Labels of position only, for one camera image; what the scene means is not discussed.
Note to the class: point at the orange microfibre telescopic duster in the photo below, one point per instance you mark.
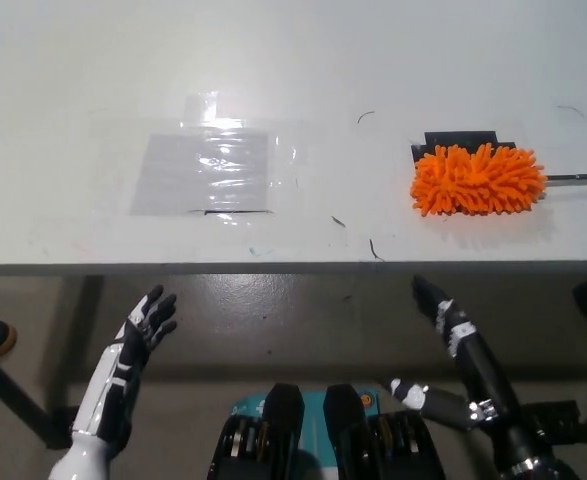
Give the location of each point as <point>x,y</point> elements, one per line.
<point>478,182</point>

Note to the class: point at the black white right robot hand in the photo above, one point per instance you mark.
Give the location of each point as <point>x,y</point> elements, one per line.
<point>478,365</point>

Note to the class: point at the black table foot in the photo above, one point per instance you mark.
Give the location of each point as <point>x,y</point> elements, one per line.
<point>563,420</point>

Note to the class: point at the grey table leg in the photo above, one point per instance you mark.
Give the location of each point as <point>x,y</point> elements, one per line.
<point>80,340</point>

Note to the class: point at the black diagonal table brace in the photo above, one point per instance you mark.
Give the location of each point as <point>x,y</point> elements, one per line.
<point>8,385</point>

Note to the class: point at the grey clear tape patch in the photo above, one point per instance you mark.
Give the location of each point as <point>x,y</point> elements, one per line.
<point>203,170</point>

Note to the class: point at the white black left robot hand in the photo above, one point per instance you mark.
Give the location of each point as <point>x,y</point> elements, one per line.
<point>123,360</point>

